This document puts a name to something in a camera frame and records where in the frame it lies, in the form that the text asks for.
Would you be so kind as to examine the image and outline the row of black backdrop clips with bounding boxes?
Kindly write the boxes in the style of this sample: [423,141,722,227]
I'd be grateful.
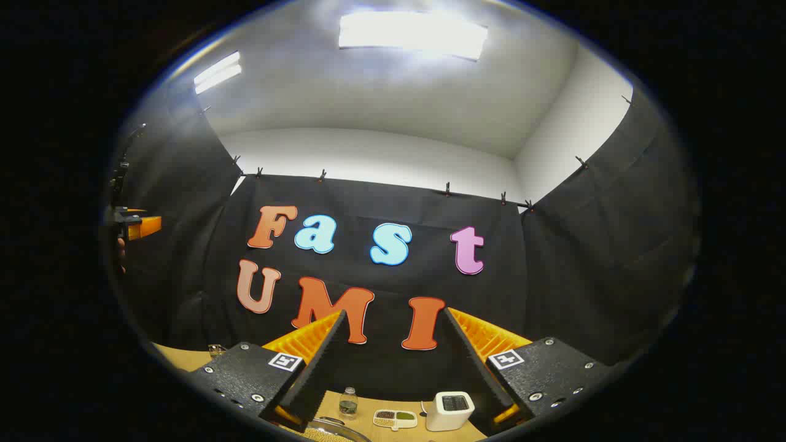
[198,92,633,213]

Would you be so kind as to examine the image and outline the large ceiling light panel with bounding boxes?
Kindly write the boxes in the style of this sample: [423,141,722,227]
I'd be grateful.
[338,10,489,61]

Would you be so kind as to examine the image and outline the white divided bean dish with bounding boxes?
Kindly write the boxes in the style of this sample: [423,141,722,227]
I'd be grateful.
[373,409,419,431]

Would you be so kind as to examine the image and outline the black backdrop cloth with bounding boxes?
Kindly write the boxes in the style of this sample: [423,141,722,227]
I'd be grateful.
[109,80,702,407]

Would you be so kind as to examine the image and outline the white toaster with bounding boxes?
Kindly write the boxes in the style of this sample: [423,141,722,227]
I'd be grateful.
[424,391,476,432]

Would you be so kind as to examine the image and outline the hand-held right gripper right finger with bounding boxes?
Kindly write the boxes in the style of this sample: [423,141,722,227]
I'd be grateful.
[442,307,615,436]

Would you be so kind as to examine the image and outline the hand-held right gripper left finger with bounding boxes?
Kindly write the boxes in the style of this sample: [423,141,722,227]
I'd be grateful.
[182,310,348,433]

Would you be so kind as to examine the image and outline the narrow ceiling light panel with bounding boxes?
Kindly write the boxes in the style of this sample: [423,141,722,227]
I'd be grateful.
[193,51,243,95]

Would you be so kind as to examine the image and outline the steel pot with black handles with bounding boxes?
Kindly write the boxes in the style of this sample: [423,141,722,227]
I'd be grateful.
[306,416,373,442]

